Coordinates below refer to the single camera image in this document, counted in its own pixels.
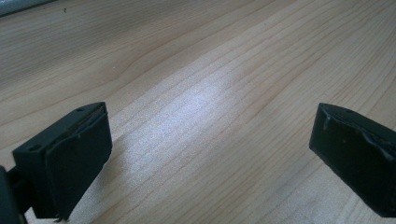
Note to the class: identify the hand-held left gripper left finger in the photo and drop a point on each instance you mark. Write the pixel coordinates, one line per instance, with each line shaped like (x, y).
(74, 158)

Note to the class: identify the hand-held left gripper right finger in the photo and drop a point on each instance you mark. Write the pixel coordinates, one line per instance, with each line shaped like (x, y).
(358, 158)

